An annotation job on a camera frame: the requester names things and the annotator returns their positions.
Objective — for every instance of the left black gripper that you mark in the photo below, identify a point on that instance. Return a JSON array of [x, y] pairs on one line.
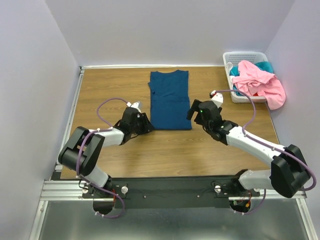
[[147, 126]]

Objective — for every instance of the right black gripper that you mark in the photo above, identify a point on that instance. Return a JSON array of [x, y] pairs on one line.
[[194, 106]]

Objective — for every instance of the dark blue t shirt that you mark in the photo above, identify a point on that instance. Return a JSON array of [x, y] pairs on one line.
[[169, 100]]

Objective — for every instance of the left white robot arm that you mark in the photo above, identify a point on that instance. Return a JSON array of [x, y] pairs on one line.
[[83, 148]]

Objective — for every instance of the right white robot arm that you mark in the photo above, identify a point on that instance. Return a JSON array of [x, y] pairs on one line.
[[288, 171]]

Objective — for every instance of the pink t shirt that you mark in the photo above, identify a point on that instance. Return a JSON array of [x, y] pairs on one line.
[[252, 80]]

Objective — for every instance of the white plastic laundry basket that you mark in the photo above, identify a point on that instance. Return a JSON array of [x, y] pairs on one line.
[[232, 59]]

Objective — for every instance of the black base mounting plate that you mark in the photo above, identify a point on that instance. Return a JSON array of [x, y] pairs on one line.
[[173, 192]]

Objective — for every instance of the teal t shirt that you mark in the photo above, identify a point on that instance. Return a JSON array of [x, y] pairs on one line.
[[263, 66]]

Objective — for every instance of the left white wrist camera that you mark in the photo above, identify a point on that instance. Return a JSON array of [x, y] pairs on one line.
[[136, 105]]

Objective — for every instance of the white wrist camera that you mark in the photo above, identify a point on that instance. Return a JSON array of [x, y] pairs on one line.
[[218, 99], [136, 105]]

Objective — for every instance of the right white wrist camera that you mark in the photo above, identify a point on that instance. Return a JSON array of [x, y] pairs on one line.
[[218, 99]]

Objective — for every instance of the aluminium frame rail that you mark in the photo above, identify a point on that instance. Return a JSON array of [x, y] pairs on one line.
[[63, 214]]

